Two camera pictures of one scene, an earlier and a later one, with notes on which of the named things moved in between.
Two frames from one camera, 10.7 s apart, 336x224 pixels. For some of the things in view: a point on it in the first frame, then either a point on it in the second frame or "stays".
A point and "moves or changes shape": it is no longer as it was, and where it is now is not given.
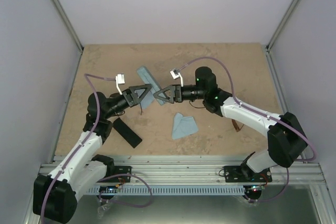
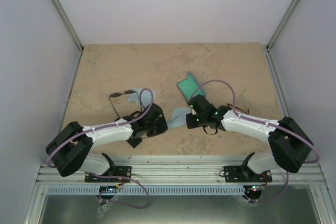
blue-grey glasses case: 147,78 moves or changes shape
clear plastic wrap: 101,210 stays
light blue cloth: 183,126 → 178,117
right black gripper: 175,94 → 191,124
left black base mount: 115,170 stays
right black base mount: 244,173 stays
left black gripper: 132,93 → 163,127
